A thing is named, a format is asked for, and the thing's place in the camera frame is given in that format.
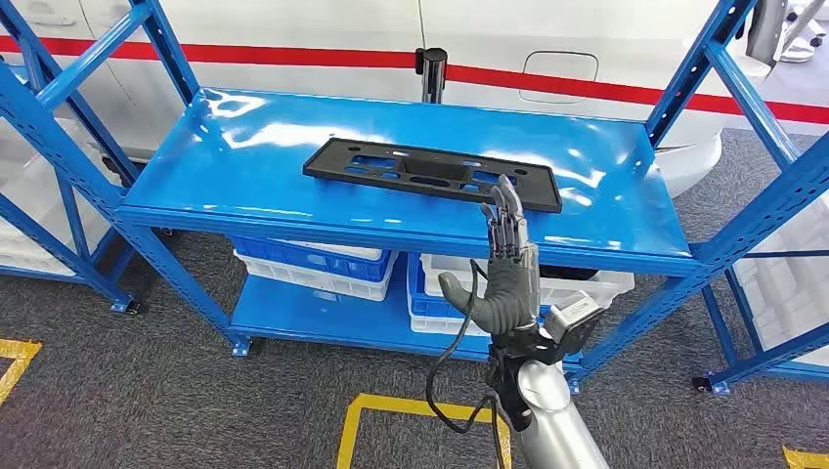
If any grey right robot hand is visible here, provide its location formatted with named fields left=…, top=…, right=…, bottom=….
left=438, top=173, right=544, bottom=336

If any black plastic plate bracket part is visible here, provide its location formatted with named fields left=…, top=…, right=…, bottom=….
left=302, top=137, right=563, bottom=215

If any blue metal shelf rack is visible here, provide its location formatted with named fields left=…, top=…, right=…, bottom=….
left=0, top=19, right=143, bottom=317
left=0, top=0, right=829, bottom=396
left=689, top=245, right=829, bottom=396

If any yellow floor tape square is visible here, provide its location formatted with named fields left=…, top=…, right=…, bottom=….
left=0, top=339, right=43, bottom=407
left=335, top=393, right=513, bottom=469
left=782, top=445, right=829, bottom=469

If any white plastic crate stack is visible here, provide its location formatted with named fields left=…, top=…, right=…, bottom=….
left=731, top=193, right=829, bottom=367
left=0, top=116, right=114, bottom=278

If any white car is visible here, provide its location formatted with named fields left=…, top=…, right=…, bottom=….
left=0, top=0, right=829, bottom=198

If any white wheeled base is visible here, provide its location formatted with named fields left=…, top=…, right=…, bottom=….
left=780, top=0, right=829, bottom=64

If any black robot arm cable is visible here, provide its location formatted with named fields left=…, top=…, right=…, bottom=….
left=423, top=258, right=513, bottom=469

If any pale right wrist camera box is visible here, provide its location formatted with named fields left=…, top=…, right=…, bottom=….
left=543, top=291, right=607, bottom=359

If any black stanchion post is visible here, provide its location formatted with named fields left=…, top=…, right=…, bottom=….
left=414, top=47, right=450, bottom=105

